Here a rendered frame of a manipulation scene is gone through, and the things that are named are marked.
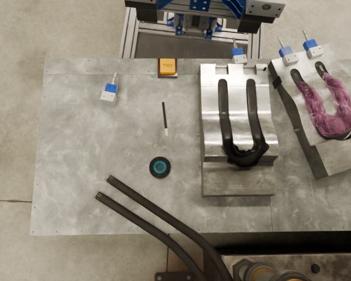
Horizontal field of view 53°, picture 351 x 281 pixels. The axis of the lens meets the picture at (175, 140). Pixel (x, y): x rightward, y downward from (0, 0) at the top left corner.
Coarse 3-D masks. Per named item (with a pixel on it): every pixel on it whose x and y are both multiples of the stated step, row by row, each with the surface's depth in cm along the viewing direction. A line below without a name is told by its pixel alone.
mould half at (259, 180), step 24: (240, 72) 136; (264, 72) 137; (216, 96) 134; (240, 96) 134; (264, 96) 135; (216, 120) 131; (240, 120) 131; (264, 120) 131; (216, 144) 124; (240, 144) 124; (216, 168) 130; (240, 168) 130; (264, 168) 130; (216, 192) 127; (240, 192) 128; (264, 192) 128
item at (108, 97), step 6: (114, 72) 141; (114, 78) 140; (108, 84) 139; (108, 90) 138; (114, 90) 138; (102, 96) 136; (108, 96) 136; (114, 96) 136; (102, 102) 139; (108, 102) 137; (114, 102) 138
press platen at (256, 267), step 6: (252, 264) 106; (258, 264) 105; (264, 264) 105; (246, 270) 106; (252, 270) 104; (258, 270) 103; (264, 270) 103; (270, 270) 103; (276, 270) 104; (246, 276) 104; (252, 276) 103
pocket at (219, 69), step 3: (216, 66) 138; (219, 66) 138; (222, 66) 139; (225, 66) 139; (216, 69) 139; (219, 69) 140; (222, 69) 140; (225, 69) 140; (228, 69) 137; (216, 72) 139; (219, 72) 139; (222, 72) 139; (225, 72) 139; (228, 72) 137
